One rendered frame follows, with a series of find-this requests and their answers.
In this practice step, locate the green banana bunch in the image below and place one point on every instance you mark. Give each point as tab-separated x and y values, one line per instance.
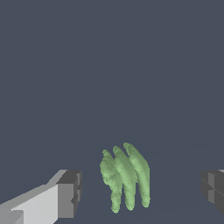
126	175

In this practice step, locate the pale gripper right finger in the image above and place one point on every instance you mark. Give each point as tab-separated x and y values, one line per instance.
214	186

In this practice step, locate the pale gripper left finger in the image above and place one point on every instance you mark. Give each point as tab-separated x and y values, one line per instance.
52	198

